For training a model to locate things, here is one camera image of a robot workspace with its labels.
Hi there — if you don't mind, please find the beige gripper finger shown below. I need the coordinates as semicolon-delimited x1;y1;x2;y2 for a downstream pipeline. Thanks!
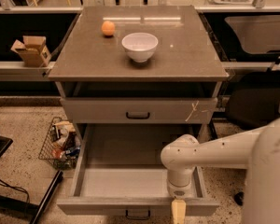
171;199;186;224

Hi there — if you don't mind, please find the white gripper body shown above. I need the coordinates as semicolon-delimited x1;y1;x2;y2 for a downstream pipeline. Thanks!
167;168;194;199

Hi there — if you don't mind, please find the grey drawer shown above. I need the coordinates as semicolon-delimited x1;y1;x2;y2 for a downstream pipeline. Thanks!
61;98;217;124
56;123;220;221

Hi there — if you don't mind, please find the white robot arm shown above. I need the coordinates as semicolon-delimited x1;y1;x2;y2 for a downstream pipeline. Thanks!
161;119;280;224

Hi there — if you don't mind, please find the grey top drawer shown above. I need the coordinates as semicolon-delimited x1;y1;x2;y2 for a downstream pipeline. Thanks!
61;98;217;124

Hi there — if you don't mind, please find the grey drawer cabinet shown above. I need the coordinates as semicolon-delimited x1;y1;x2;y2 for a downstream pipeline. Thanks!
49;6;228;133

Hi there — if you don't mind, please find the black office chair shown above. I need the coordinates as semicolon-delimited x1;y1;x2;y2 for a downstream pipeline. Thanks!
226;72;280;217

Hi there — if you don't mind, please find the white bowl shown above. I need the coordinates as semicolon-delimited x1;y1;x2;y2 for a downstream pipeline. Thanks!
121;33;159;63

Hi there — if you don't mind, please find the orange fruit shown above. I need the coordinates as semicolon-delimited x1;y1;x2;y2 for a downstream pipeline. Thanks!
101;21;115;36

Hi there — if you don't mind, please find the black stand base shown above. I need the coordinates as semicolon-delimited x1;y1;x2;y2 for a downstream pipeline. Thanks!
0;135;63;224

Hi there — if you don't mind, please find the cardboard box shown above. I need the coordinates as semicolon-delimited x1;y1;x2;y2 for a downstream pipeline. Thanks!
11;35;51;67

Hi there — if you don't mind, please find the wire basket with items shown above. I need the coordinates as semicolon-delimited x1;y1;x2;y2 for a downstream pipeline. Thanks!
38;117;81;170

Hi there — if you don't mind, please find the black cable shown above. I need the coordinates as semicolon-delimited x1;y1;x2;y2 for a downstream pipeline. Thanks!
0;171;31;224

